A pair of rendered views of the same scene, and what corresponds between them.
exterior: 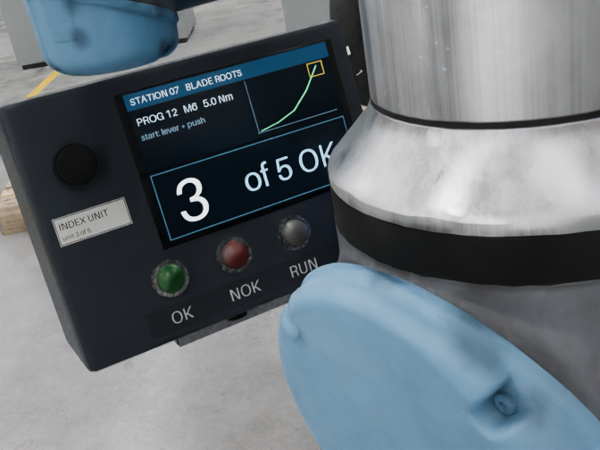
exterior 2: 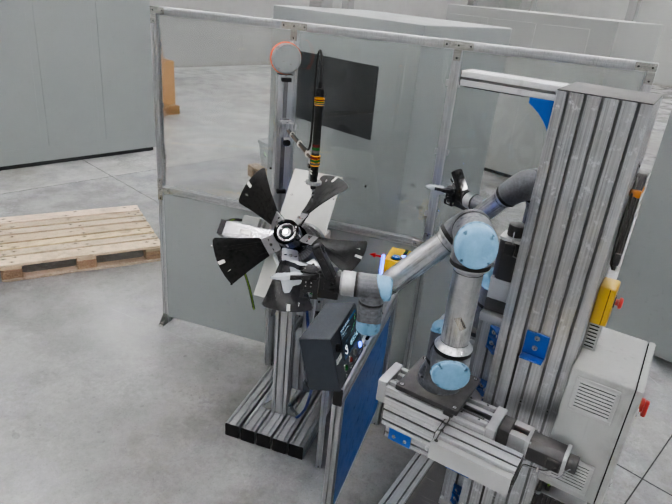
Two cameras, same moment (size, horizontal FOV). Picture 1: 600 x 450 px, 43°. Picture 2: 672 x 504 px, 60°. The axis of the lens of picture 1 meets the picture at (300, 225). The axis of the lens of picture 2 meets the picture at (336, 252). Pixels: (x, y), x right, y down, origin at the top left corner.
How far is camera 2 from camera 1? 165 cm
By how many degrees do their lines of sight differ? 44
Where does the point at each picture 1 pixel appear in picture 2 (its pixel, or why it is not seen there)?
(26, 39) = not seen: outside the picture
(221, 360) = (81, 414)
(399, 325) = (458, 365)
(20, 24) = not seen: outside the picture
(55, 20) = (373, 328)
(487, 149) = (461, 349)
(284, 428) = (149, 437)
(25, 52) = not seen: outside the picture
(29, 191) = (333, 355)
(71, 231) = (337, 362)
